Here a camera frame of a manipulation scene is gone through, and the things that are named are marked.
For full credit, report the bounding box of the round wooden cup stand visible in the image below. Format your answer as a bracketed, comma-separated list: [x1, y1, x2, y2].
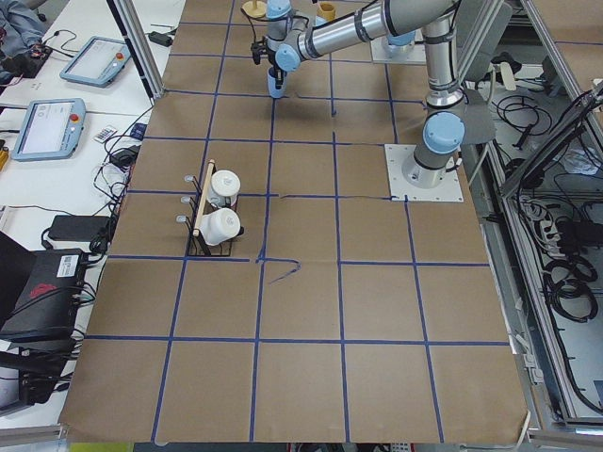
[241, 0, 267, 19]

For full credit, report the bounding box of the small remote control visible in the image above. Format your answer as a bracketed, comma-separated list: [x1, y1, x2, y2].
[93, 125, 118, 144]

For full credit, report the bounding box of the aluminium frame post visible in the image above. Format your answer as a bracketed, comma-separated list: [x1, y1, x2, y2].
[106, 0, 165, 100]

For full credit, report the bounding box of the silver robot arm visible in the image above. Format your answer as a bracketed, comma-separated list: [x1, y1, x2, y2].
[251, 1, 465, 189]
[382, 30, 416, 59]

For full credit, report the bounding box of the teach pendant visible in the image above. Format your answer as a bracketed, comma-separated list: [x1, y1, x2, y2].
[59, 36, 131, 88]
[10, 98, 86, 161]

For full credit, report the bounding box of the teach pendant far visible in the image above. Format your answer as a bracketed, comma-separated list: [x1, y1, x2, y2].
[59, 36, 131, 88]

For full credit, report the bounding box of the grey office chair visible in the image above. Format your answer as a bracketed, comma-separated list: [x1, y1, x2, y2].
[455, 0, 513, 145]

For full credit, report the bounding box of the white mug near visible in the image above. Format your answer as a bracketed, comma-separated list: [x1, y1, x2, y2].
[201, 208, 243, 246]

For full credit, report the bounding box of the white mug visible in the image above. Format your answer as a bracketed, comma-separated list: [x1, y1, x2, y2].
[207, 169, 241, 208]
[201, 208, 243, 246]

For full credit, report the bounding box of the wooden rack dowel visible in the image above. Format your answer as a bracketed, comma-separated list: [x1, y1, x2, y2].
[192, 159, 216, 237]

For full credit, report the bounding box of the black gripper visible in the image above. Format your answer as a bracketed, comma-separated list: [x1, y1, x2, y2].
[251, 40, 276, 66]

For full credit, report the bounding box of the white mug far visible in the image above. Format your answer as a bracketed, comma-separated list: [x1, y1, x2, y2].
[207, 169, 241, 208]

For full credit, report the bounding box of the black computer box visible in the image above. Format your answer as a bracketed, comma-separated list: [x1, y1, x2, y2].
[1, 234, 88, 343]

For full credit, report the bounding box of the light blue plastic cup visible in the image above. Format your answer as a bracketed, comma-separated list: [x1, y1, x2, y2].
[267, 66, 286, 99]

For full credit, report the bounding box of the bamboo cylinder holder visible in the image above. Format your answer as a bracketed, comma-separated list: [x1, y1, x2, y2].
[317, 1, 336, 22]

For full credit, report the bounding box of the teach pendant near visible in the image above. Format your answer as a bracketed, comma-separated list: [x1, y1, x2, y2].
[10, 98, 86, 161]

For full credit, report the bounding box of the black wire mug rack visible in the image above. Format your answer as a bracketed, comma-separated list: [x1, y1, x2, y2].
[176, 167, 244, 257]

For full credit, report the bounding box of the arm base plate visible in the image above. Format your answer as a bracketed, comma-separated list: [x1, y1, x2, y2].
[370, 29, 426, 66]
[384, 144, 464, 202]

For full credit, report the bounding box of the black power adapter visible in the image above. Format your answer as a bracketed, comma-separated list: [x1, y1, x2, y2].
[47, 215, 109, 242]

